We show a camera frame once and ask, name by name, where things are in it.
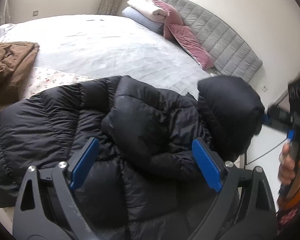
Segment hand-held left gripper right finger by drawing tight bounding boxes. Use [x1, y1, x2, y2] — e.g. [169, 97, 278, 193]
[187, 138, 278, 240]

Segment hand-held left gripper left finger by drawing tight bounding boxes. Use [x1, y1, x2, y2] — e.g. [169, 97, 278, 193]
[12, 137, 100, 240]

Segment black puffer jacket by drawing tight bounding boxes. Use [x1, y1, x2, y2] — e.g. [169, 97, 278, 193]
[0, 74, 265, 240]

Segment person's right hand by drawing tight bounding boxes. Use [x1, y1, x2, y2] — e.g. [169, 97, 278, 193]
[278, 142, 300, 189]

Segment grey quilted headboard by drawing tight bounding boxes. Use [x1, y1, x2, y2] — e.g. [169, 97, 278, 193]
[161, 0, 263, 83]

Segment pink pillow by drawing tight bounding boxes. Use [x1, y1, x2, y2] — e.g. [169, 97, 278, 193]
[152, 0, 186, 39]
[169, 24, 214, 70]

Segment bed with floral sheet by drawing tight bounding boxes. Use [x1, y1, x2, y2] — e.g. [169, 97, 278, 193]
[0, 14, 215, 100]

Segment brown garment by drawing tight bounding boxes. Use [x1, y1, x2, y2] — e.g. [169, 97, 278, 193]
[0, 41, 40, 109]

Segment light blue pillow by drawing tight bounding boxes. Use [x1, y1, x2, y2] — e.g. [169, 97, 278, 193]
[122, 7, 165, 33]

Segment white folded towel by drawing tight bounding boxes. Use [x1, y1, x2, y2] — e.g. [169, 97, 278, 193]
[127, 0, 169, 23]

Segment thin black cable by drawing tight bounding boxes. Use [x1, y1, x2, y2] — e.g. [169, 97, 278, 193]
[244, 140, 288, 171]

